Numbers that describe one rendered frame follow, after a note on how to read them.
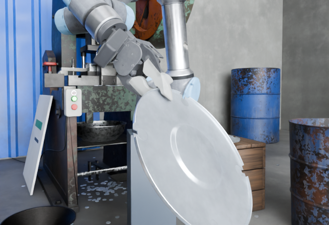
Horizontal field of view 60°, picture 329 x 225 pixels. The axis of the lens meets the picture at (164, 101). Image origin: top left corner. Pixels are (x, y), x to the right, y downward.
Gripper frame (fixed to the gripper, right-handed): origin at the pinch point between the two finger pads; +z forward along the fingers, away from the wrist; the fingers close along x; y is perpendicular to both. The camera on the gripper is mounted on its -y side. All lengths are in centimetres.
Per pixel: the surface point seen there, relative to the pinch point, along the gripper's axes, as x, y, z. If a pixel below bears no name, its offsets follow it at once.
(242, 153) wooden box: 25, 93, 18
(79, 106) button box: 59, 57, -49
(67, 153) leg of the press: 81, 55, -37
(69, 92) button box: 56, 53, -56
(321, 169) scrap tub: 1, 78, 42
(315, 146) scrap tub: -4, 79, 34
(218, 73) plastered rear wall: 47, 324, -77
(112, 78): 51, 85, -61
